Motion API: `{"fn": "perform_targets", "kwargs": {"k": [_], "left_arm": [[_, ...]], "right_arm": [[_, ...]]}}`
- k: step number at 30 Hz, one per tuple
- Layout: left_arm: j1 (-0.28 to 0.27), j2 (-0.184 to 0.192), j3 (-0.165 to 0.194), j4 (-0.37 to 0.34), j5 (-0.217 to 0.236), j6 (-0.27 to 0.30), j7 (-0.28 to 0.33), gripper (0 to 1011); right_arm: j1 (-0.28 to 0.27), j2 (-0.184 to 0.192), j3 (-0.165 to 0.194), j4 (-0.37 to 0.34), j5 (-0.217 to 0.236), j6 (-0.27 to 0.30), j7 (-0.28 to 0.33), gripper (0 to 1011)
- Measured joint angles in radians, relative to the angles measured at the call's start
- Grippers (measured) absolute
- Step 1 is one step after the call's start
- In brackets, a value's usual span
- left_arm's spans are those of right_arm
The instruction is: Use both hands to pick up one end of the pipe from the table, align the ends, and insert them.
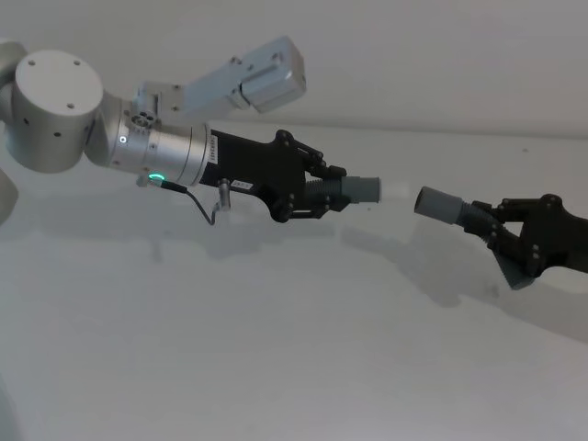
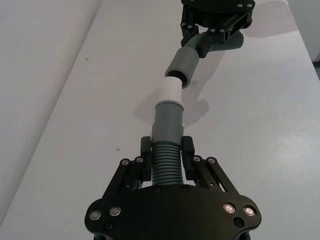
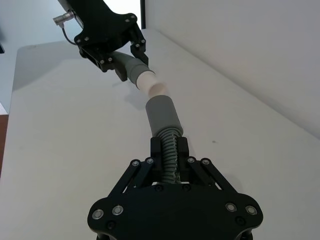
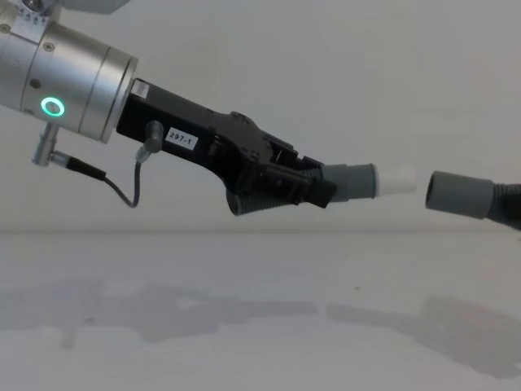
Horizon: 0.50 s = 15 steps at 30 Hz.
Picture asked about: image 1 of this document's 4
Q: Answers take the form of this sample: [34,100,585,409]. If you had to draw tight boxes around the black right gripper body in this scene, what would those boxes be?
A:
[520,194,588,277]

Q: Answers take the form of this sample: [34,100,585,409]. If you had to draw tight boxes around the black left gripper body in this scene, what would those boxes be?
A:
[200,127,323,223]

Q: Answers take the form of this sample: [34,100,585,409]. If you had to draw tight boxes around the black ribbed hose grey cuff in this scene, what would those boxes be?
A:
[304,174,383,207]

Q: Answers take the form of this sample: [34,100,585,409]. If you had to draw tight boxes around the white table cloth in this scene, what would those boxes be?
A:
[0,117,588,441]

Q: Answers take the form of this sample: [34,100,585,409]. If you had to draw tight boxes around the thin dark wrist cable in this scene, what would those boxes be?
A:
[158,177,232,227]

